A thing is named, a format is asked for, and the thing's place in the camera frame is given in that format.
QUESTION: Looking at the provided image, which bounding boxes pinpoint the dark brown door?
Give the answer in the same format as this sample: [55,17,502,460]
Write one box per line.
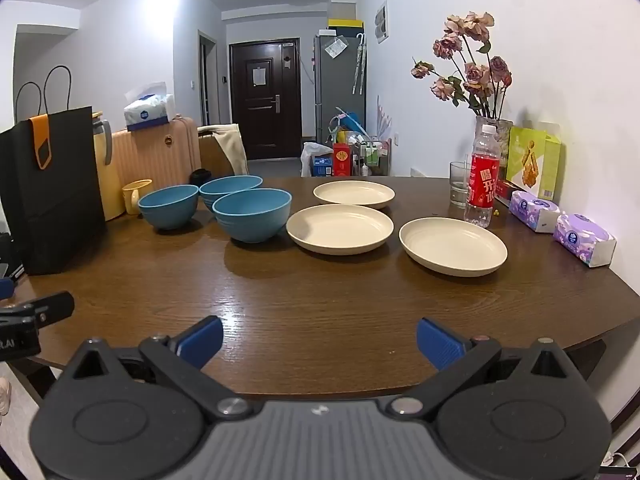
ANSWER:
[229,37,302,161]

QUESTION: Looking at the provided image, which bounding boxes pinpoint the grey refrigerator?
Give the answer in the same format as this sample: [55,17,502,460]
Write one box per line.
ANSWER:
[314,30,367,144]

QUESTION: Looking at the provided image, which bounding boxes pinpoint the black paper bag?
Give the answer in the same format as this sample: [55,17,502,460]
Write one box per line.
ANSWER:
[0,65,108,276]

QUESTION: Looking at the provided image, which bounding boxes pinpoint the white wall panel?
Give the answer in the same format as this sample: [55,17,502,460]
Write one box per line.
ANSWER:
[374,1,390,44]

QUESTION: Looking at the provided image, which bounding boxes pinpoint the red label water bottle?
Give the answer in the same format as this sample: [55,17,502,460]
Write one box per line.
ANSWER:
[463,125,500,229]

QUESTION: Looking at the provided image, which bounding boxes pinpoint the clear drinking glass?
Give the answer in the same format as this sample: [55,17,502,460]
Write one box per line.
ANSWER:
[449,161,473,210]

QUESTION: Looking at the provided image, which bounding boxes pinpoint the white plastic bag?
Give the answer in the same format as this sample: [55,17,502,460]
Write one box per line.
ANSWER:
[300,141,334,177]

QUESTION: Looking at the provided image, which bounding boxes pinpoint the wire rack with bottles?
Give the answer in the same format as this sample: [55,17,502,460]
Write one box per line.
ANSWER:
[350,135,391,177]

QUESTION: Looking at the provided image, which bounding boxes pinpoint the cream plate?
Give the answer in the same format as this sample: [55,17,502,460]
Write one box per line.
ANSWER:
[398,217,509,277]
[286,204,395,255]
[313,180,396,210]

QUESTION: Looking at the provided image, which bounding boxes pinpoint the dried pink roses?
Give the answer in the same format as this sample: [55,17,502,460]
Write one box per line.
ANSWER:
[411,11,513,121]

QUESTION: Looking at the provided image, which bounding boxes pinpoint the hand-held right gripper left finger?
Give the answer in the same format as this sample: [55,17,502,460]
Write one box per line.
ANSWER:
[59,316,251,421]

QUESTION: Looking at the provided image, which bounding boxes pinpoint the blue and white tissue pack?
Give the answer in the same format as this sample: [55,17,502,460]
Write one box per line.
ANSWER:
[122,81,176,133]

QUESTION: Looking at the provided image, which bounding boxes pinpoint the grey interior doorway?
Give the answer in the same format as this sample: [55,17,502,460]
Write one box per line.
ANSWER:
[197,30,220,126]

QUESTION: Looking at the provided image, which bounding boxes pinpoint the pink ribbed suitcase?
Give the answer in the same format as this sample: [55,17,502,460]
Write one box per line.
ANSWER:
[111,115,202,197]

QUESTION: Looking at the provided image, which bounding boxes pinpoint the glass vase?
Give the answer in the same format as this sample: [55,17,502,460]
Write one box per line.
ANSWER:
[475,115,514,169]

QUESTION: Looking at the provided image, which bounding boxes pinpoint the brown chair with cloth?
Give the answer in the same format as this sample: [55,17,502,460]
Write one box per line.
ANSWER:
[197,123,249,177]

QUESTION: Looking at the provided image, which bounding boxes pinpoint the colourful plastic items pile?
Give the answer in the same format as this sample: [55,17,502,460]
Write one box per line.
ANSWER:
[327,106,371,145]

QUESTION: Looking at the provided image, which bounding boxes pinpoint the flat red box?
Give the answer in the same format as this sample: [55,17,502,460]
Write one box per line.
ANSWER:
[495,178,524,207]

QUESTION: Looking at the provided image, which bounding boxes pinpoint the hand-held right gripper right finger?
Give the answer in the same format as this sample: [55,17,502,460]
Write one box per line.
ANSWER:
[390,317,586,421]

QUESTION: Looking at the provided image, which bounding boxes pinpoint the yellow mug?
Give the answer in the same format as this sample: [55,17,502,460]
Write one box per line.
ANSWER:
[121,179,154,216]

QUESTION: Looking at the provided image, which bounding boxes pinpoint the yellow kettle with grey handle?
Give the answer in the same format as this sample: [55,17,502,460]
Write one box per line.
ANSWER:
[91,110,126,221]

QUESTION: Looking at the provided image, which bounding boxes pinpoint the blue bowl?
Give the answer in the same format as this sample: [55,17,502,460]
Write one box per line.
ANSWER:
[138,184,200,231]
[212,188,293,244]
[199,175,264,212]

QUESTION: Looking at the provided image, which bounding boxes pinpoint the purple wall decoration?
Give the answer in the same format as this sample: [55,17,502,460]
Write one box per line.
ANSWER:
[375,95,396,139]

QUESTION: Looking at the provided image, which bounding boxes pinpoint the folded pale umbrella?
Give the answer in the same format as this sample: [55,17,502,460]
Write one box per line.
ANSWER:
[351,33,366,96]

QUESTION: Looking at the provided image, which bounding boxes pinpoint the green and yellow box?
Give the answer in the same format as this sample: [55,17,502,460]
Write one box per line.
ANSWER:
[506,122,564,200]

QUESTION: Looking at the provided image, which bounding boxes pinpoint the purple tissue pack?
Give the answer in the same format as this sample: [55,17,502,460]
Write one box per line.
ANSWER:
[553,212,617,268]
[509,190,562,234]

